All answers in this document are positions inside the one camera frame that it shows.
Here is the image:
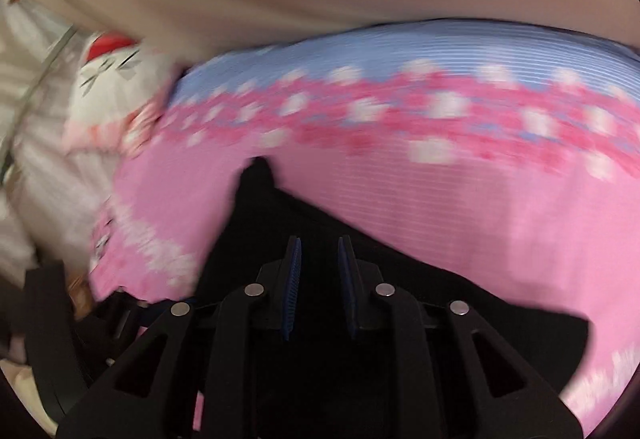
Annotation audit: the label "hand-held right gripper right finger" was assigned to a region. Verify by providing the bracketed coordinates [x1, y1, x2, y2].
[337, 235, 583, 439]

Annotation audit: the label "metal bed rail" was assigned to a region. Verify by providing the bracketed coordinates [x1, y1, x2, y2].
[0, 26, 81, 180]

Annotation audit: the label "black pants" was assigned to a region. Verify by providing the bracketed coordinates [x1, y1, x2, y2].
[192, 158, 591, 439]

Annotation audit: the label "pink floral bed sheet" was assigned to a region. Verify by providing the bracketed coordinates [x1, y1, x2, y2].
[87, 19, 640, 437]

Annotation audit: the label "white cartoon cat pillow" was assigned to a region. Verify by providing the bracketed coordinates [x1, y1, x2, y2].
[60, 33, 175, 154]

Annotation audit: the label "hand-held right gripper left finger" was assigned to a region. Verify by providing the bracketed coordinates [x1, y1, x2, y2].
[55, 235, 303, 439]

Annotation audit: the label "white curtain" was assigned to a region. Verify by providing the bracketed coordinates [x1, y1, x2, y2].
[0, 0, 118, 270]

